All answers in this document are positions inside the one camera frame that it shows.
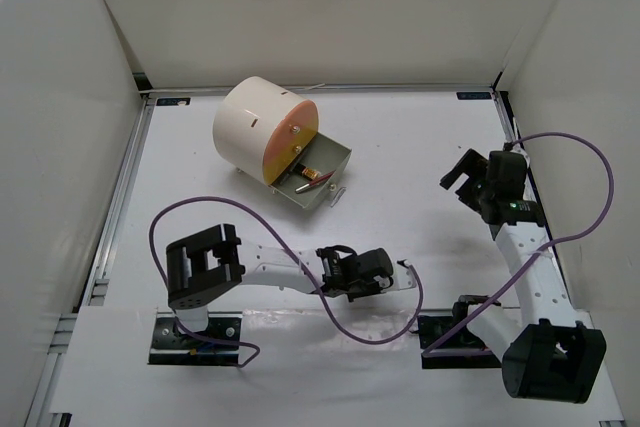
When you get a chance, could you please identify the black gold lipstick box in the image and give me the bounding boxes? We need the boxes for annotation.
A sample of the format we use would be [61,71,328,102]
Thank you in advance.
[293,164,321,181]

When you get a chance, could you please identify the cream cylindrical drawer organizer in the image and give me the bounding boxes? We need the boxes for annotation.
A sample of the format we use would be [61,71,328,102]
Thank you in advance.
[212,76,310,192]

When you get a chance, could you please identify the red lip gloss tube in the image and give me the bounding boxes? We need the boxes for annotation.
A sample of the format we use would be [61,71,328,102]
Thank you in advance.
[295,171,334,194]

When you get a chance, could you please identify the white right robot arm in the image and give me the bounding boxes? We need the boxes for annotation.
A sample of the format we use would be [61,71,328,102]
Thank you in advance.
[440,149,606,404]

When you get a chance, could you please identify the pink top drawer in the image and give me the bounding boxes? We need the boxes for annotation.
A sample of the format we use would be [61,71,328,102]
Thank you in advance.
[265,100,319,157]

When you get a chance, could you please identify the small silver clip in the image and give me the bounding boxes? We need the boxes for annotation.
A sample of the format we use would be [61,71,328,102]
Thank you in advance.
[330,187,347,208]

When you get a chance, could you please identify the yellow drawer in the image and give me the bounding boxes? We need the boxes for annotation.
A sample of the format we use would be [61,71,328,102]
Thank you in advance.
[262,129,317,185]

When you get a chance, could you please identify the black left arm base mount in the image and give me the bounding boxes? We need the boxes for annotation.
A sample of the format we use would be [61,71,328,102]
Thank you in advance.
[147,310,244,367]

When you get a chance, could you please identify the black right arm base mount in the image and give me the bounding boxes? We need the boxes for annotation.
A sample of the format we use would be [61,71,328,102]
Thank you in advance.
[409,311,501,370]

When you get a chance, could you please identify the grey bottom drawer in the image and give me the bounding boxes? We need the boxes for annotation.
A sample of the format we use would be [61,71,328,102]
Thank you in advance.
[271,133,352,210]

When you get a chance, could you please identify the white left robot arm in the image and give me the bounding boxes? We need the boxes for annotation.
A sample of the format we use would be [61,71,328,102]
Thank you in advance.
[166,224,416,312]

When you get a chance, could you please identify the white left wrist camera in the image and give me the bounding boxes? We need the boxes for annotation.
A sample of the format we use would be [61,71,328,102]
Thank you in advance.
[387,259,417,292]

